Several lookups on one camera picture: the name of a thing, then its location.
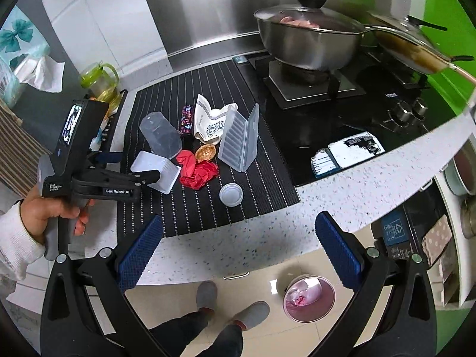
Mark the clear plastic cup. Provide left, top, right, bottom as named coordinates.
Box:
left=139, top=111, right=183, bottom=159

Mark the glass pot lid black knob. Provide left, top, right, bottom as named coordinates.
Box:
left=254, top=0, right=367, bottom=34

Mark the black gas stove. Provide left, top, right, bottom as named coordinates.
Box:
left=232, top=43, right=449, bottom=187

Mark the grey slipper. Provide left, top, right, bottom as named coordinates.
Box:
left=195, top=280, right=219, bottom=314
left=231, top=301, right=270, bottom=330

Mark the colourful patterned black tube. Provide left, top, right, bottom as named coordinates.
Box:
left=179, top=105, right=195, bottom=150

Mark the red paper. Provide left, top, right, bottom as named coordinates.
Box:
left=176, top=149, right=220, bottom=190

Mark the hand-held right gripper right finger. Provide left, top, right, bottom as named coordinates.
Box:
left=314, top=210, right=437, bottom=357

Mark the teal bow tissue pack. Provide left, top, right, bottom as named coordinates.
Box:
left=0, top=7, right=51, bottom=105

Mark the white patterned paper bag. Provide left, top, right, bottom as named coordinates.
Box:
left=193, top=93, right=239, bottom=145

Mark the round bin with pink liner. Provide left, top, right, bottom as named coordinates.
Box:
left=282, top=275, right=336, bottom=324

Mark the white round plastic lid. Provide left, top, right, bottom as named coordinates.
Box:
left=219, top=183, right=245, bottom=207

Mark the person's left hand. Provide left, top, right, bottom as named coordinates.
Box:
left=19, top=186, right=92, bottom=247

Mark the black built-in appliance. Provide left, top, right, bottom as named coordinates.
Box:
left=371, top=184, right=453, bottom=265

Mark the green lid glass oil jug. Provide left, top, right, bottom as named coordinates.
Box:
left=80, top=61, right=124, bottom=111

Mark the person's leg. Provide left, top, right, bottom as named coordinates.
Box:
left=148, top=309, right=209, bottom=357
left=213, top=323, right=245, bottom=357

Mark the person's right leg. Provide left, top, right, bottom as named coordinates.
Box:
left=213, top=323, right=245, bottom=357

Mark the person's left leg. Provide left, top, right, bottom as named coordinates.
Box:
left=148, top=309, right=209, bottom=357

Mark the black and white packet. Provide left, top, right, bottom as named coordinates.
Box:
left=310, top=131, right=386, bottom=179

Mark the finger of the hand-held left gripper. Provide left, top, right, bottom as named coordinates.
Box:
left=87, top=150, right=124, bottom=165
left=106, top=170, right=163, bottom=190

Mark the brown dotted cloth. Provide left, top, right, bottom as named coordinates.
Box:
left=422, top=214, right=454, bottom=269

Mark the brown walnut shell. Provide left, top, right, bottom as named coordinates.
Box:
left=195, top=144, right=217, bottom=163

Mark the person's left forearm white sleeve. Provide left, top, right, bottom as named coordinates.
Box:
left=0, top=201, right=46, bottom=282

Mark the stainless steel pot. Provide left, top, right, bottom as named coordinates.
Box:
left=254, top=11, right=377, bottom=72

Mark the black plastic tray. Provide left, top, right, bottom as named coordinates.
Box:
left=100, top=89, right=129, bottom=149

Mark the clear hinged plastic box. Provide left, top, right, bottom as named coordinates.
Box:
left=217, top=103, right=260, bottom=173

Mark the white tissue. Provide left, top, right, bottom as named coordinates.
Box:
left=17, top=55, right=66, bottom=91

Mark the frying pan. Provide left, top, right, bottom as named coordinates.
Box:
left=373, top=26, right=476, bottom=83

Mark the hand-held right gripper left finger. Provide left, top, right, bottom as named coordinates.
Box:
left=40, top=214, right=170, bottom=357

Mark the brown striped cloth basket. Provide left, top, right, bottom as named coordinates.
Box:
left=0, top=102, right=48, bottom=198

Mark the white square plastic container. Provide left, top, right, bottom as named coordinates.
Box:
left=130, top=151, right=182, bottom=194

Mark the glass pan lid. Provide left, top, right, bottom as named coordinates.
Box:
left=367, top=12, right=449, bottom=59

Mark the black striped mat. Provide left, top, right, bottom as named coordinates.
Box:
left=117, top=59, right=300, bottom=239

